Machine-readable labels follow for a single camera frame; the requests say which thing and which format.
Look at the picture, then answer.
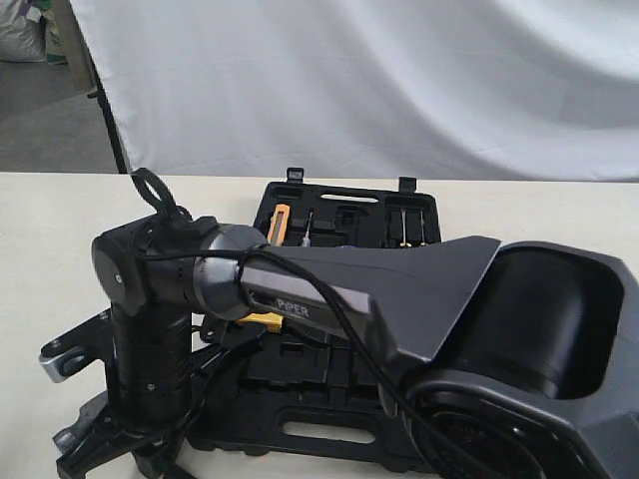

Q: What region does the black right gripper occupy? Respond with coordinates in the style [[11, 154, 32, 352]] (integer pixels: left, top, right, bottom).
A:
[[54, 392, 200, 479]]

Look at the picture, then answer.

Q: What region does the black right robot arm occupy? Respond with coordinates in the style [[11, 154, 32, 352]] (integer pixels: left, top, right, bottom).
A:
[[43, 215, 638, 478]]

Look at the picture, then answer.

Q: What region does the black plastic tool case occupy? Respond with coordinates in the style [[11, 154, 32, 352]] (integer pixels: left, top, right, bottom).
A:
[[188, 167, 440, 473]]

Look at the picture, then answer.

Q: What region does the yellow tape measure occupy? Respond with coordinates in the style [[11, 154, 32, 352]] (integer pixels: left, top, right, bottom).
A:
[[237, 313, 284, 333]]

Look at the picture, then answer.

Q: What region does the orange utility knife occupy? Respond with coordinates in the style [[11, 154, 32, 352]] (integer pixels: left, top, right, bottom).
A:
[[267, 204, 291, 246]]

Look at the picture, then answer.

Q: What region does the clear test pen screwdriver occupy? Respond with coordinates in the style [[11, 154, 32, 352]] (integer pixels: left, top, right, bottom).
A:
[[301, 210, 314, 247]]

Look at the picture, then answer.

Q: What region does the yellow black screwdriver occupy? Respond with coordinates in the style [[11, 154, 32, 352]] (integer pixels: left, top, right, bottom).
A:
[[387, 209, 411, 247], [419, 210, 430, 246]]

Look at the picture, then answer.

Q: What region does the black backdrop stand pole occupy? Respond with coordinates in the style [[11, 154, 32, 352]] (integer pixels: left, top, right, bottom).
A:
[[87, 58, 129, 175]]

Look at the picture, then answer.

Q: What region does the green white bag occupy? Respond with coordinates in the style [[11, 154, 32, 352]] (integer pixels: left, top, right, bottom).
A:
[[42, 9, 68, 65]]

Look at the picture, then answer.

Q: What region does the white sack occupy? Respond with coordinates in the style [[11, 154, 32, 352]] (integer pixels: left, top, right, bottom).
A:
[[1, 0, 46, 63]]

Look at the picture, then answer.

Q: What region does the white backdrop cloth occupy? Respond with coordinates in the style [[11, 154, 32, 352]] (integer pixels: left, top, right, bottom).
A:
[[72, 1, 638, 182]]

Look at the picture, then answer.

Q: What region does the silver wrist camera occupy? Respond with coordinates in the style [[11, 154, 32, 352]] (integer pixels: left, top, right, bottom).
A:
[[39, 309, 114, 383]]

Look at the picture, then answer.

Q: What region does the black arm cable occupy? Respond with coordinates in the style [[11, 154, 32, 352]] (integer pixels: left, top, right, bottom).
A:
[[128, 167, 505, 479]]

